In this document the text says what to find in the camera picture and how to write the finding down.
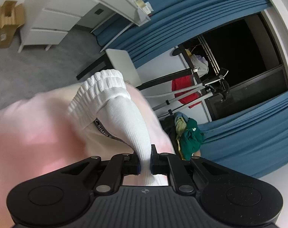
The pastel patterned bed sheet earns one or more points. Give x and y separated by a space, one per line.
34 133

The metal clothes rack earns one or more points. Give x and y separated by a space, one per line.
196 90

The white hanging clothes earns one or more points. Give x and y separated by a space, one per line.
198 63

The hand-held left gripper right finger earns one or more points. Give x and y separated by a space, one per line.
154 165

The brown cardboard box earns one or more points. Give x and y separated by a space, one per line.
6 23

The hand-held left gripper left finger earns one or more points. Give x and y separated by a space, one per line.
134 165

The blue curtain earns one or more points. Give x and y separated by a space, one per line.
182 11
248 133

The beige board with black frame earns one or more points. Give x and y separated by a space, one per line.
123 66

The white ribbed sock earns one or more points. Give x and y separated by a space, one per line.
127 114

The dark framed window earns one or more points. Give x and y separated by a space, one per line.
253 59

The red garment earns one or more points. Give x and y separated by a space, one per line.
185 90

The green garment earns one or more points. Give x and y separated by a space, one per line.
192 137

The pile of mixed clothes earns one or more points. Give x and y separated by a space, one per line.
180 128

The white dressing table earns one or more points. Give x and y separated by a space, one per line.
70 11

